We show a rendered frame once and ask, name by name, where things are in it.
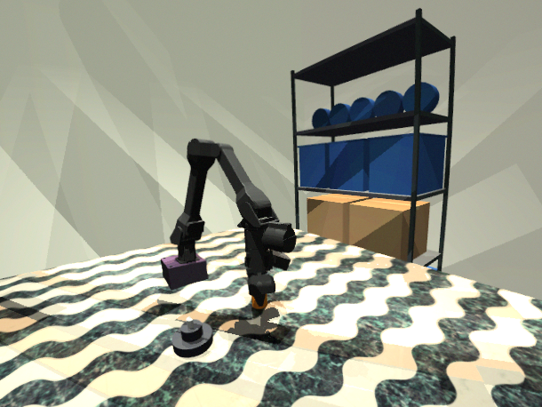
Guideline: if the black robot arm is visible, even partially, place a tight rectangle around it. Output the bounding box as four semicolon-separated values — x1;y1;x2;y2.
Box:
170;139;297;271

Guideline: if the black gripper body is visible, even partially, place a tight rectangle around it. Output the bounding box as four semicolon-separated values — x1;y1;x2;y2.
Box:
244;247;276;296

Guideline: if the orange knob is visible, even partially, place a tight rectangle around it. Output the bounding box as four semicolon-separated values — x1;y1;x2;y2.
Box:
251;295;267;309

